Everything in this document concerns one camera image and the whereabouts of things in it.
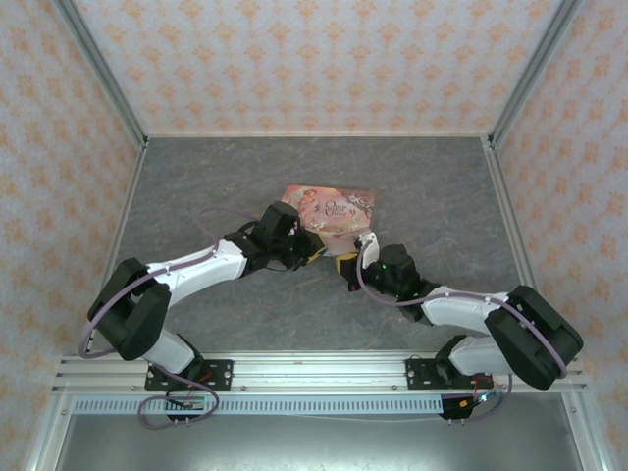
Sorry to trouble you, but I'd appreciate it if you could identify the grey slotted cable duct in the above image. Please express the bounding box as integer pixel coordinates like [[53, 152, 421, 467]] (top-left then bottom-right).
[[72, 395, 445, 416]]

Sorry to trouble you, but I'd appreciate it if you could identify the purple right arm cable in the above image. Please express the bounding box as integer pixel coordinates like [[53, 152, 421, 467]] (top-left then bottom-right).
[[355, 238, 569, 424]]

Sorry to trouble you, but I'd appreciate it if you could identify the lower aluminium frame leg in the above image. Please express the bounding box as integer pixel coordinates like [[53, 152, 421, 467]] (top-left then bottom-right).
[[23, 392, 76, 471], [560, 392, 610, 471]]

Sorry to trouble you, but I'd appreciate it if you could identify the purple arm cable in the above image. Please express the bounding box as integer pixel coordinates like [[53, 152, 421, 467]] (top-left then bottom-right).
[[355, 238, 569, 424], [77, 205, 257, 430]]

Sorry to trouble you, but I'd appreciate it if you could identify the aluminium frame post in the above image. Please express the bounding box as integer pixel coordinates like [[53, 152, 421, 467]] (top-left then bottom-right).
[[52, 0, 150, 149], [489, 0, 586, 149]]

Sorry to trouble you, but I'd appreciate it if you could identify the wide aluminium base rail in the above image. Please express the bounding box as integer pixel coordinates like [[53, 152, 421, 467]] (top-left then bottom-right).
[[50, 349, 589, 394]]

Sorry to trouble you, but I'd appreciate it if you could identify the pink decorated keepsake box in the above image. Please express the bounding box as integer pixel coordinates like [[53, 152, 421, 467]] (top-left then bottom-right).
[[281, 183, 378, 259]]

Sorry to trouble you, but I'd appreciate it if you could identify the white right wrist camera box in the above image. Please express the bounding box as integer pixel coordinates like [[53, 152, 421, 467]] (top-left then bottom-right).
[[353, 232, 381, 258]]

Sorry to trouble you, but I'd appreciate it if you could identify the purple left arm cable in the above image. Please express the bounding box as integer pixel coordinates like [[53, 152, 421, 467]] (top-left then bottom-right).
[[77, 205, 257, 430]]

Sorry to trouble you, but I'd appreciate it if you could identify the grey metal panel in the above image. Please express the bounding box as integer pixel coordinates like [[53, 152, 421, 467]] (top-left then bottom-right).
[[52, 414, 586, 471]]

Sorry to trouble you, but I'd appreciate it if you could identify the aluminium table side rail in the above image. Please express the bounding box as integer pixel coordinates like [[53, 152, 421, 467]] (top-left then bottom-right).
[[73, 139, 150, 357], [482, 135, 561, 355]]

